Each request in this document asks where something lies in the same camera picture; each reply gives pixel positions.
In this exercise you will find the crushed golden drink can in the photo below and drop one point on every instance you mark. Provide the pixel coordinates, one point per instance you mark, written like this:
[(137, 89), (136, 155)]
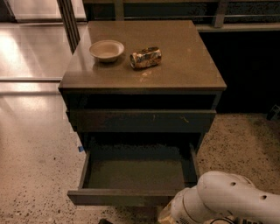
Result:
[(148, 57)]

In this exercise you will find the dark object bottom edge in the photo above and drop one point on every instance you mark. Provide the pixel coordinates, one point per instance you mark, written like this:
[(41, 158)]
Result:
[(104, 221)]

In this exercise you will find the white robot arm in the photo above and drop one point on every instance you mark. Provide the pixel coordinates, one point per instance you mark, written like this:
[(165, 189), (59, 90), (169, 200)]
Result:
[(219, 194)]

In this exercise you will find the dark object at right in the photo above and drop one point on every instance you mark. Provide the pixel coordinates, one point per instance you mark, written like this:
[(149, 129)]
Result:
[(274, 112)]

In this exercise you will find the blue tape piece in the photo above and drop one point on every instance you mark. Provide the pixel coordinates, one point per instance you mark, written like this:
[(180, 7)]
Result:
[(80, 148)]

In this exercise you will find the metal railing in background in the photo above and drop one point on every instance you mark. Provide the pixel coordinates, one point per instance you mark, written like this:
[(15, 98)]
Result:
[(223, 24)]

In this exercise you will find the drawer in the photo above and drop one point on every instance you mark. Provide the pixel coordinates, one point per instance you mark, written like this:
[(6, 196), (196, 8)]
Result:
[(135, 177), (141, 120)]

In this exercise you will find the dark grey drawer cabinet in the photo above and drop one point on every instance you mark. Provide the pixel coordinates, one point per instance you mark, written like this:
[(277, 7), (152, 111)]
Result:
[(133, 81)]

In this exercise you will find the white paper bowl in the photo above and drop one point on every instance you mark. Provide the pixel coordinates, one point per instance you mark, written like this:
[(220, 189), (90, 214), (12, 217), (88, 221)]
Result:
[(106, 50)]

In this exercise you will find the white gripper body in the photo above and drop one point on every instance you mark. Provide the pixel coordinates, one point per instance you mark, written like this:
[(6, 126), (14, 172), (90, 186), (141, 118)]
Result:
[(178, 210)]

